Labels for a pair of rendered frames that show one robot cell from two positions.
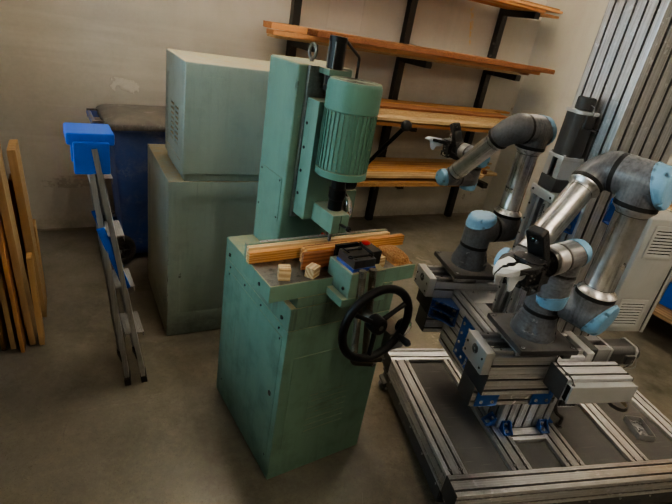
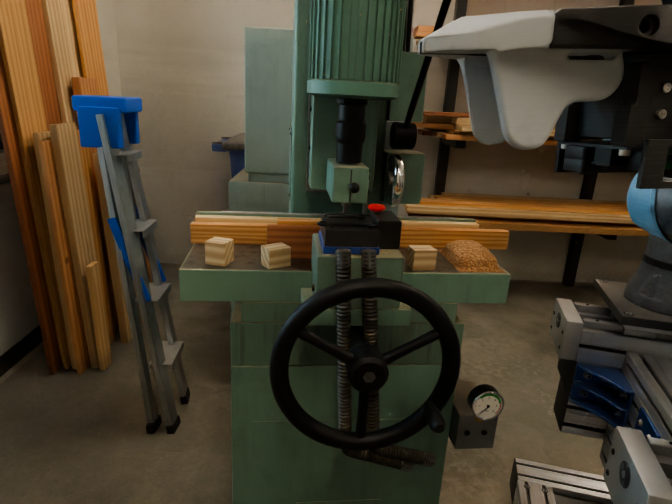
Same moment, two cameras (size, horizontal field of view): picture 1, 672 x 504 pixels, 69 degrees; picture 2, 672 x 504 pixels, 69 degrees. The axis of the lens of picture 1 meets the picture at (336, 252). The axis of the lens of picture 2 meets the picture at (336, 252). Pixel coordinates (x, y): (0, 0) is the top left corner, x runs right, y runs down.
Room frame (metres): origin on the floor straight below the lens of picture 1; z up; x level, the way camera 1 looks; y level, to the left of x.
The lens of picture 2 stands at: (0.74, -0.45, 1.20)
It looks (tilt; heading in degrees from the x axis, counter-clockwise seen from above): 18 degrees down; 30
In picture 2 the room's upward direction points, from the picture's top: 3 degrees clockwise
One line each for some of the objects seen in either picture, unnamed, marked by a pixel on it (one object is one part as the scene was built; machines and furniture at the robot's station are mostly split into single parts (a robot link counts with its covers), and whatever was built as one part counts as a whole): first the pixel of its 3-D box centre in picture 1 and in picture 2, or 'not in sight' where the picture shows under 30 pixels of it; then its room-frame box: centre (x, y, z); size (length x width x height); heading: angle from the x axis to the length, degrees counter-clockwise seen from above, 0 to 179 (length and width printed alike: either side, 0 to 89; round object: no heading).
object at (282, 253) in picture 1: (332, 247); (354, 236); (1.62, 0.01, 0.92); 0.67 x 0.02 x 0.04; 127
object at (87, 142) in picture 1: (110, 264); (138, 271); (1.79, 0.94, 0.58); 0.27 x 0.25 x 1.16; 124
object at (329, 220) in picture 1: (329, 218); (346, 183); (1.62, 0.04, 1.03); 0.14 x 0.07 x 0.09; 37
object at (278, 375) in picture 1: (292, 353); (326, 426); (1.70, 0.11, 0.36); 0.58 x 0.45 x 0.71; 37
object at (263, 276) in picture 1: (339, 274); (346, 276); (1.51, -0.03, 0.87); 0.61 x 0.30 x 0.06; 127
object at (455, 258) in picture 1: (471, 253); (670, 280); (1.93, -0.57, 0.87); 0.15 x 0.15 x 0.10
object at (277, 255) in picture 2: (312, 270); (275, 255); (1.41, 0.06, 0.92); 0.04 x 0.03 x 0.04; 157
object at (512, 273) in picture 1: (511, 279); (525, 84); (0.99, -0.40, 1.21); 0.09 x 0.03 x 0.06; 130
